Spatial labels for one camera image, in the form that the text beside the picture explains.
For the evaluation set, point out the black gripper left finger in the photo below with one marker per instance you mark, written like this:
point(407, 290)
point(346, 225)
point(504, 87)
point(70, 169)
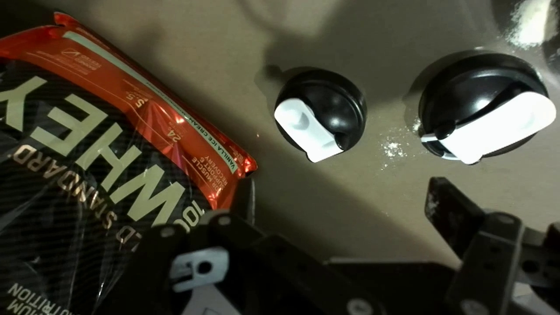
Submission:
point(262, 273)

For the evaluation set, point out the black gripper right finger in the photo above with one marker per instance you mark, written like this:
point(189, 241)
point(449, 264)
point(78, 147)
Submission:
point(500, 267)

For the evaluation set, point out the black red whey protein bag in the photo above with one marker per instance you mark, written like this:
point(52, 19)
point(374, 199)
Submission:
point(87, 175)

